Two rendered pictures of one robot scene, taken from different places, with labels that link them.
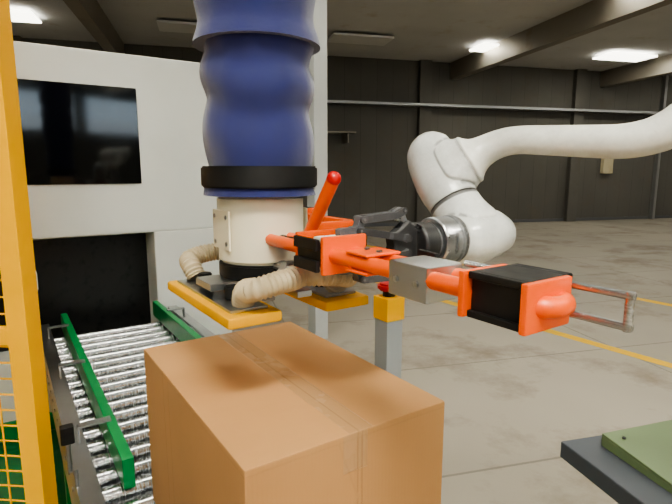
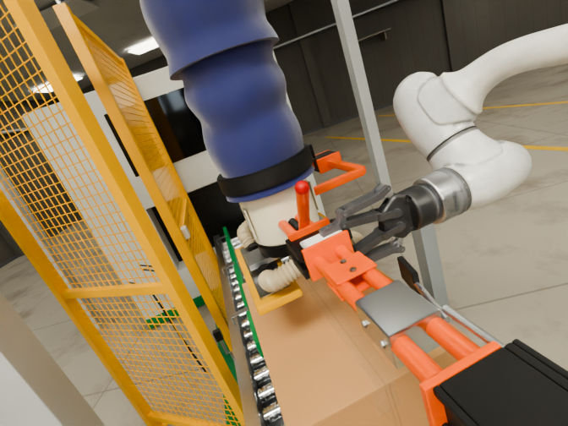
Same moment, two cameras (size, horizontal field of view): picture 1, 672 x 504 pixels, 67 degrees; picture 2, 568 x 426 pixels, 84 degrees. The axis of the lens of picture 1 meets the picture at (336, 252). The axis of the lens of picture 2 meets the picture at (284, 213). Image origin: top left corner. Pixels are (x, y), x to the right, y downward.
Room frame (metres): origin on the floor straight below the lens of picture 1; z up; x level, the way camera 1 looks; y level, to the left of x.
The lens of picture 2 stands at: (0.34, -0.15, 1.50)
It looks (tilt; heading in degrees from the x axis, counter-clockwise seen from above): 19 degrees down; 24
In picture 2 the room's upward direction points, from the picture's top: 20 degrees counter-clockwise
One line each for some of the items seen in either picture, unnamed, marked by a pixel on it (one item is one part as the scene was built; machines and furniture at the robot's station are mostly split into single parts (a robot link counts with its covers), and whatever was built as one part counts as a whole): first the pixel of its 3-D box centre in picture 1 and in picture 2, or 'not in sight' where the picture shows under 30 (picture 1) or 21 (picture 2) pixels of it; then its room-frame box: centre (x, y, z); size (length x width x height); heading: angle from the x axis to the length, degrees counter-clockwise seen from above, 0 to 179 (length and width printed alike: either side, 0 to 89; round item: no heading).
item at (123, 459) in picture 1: (75, 373); (232, 270); (1.84, 1.00, 0.60); 1.60 x 0.11 x 0.09; 33
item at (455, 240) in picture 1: (439, 240); (436, 197); (0.92, -0.19, 1.24); 0.09 x 0.06 x 0.09; 34
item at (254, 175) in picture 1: (261, 176); (265, 167); (1.01, 0.15, 1.36); 0.23 x 0.23 x 0.04
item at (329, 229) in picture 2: (350, 225); (332, 222); (0.80, -0.02, 1.28); 0.05 x 0.01 x 0.03; 124
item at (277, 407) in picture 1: (276, 457); (342, 356); (1.01, 0.13, 0.75); 0.60 x 0.40 x 0.40; 34
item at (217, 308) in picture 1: (218, 291); (260, 263); (0.95, 0.23, 1.14); 0.34 x 0.10 x 0.05; 34
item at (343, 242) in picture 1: (330, 250); (320, 247); (0.80, 0.01, 1.24); 0.10 x 0.08 x 0.06; 124
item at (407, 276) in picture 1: (424, 278); (397, 320); (0.62, -0.11, 1.24); 0.07 x 0.07 x 0.04; 34
